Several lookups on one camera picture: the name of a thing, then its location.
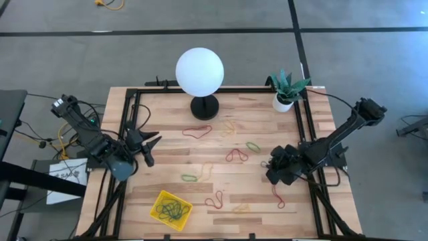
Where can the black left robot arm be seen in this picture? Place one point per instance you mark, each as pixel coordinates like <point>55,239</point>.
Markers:
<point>80,124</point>

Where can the teal rubber band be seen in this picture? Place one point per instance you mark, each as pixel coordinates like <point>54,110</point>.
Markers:
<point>177,214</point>
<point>167,209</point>
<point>261,164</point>
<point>172,204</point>

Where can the black clamp bracket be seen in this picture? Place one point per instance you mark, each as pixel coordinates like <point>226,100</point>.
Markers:
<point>160,83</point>

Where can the white paper sheet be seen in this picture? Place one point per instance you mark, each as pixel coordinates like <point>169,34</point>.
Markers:
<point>60,199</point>

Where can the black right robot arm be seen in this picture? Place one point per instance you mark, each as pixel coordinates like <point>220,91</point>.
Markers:
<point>334,137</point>

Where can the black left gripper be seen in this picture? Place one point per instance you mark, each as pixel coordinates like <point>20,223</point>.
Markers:
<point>135,140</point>

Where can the yellow rubber band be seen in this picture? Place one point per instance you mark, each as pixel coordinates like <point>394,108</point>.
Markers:
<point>210,169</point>
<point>229,129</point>
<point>241,209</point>

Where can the black side beam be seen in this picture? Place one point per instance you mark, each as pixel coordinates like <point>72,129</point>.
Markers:
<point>33,179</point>

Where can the yellow plastic bin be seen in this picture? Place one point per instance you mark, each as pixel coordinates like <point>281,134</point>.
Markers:
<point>160,219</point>

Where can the black floor stand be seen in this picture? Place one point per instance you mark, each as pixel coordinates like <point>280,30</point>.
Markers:
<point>414,126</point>

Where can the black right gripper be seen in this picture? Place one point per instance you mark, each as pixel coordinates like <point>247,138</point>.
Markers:
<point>284,170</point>

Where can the black aluminium table frame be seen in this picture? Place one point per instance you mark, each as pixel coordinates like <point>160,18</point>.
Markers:
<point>240,89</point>

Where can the green rubber band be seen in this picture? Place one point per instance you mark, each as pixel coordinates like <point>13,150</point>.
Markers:
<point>247,144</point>
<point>183,178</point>

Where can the red rubber band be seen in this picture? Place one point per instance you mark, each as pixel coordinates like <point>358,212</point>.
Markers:
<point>275,190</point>
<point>220,199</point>
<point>183,132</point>
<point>236,149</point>

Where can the snake plant in white pot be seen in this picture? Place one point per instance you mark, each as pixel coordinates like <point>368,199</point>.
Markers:
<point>282,103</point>

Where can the white globe table lamp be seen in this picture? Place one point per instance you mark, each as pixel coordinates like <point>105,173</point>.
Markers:
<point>199,72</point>

